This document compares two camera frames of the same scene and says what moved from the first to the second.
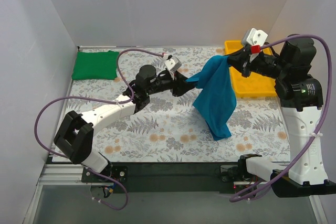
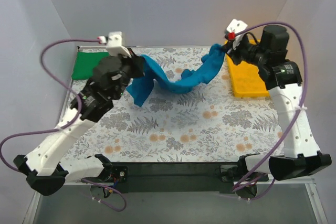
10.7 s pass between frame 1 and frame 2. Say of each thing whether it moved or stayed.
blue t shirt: moved
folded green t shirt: stayed
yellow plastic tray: stayed
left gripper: moved
